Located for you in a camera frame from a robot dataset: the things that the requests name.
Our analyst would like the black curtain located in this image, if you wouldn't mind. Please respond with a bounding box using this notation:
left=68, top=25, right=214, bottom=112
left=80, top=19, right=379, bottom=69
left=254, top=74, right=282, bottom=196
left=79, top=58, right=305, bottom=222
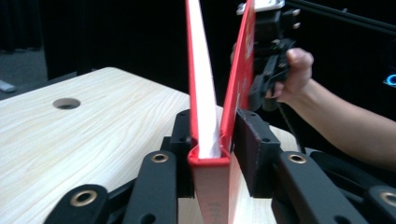
left=0, top=0, right=191, bottom=94

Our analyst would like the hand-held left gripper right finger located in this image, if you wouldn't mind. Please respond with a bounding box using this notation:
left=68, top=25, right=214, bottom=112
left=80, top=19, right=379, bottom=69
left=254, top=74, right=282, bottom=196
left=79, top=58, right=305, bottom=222
left=233, top=107, right=283, bottom=199

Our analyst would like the red hardcover picture book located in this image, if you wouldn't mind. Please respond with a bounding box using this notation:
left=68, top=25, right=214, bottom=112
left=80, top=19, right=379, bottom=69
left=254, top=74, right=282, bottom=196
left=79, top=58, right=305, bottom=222
left=185, top=0, right=258, bottom=224

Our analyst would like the blue glowing ring light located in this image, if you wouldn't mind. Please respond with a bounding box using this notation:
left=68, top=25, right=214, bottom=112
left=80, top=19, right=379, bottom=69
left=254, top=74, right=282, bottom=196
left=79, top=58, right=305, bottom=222
left=382, top=73, right=396, bottom=89

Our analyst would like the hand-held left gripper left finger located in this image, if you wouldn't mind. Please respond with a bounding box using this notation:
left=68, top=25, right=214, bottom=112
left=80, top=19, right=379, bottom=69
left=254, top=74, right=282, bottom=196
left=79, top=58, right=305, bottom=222
left=162, top=109, right=196, bottom=199

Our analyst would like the small grey floor object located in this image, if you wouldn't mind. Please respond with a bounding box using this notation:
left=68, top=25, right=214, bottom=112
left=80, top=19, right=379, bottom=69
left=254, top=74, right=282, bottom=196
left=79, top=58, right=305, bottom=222
left=0, top=78, right=17, bottom=93

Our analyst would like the black metal frame bar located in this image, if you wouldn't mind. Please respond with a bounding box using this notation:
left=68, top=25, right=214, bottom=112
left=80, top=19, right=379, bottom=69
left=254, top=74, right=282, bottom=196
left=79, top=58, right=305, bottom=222
left=285, top=0, right=396, bottom=35

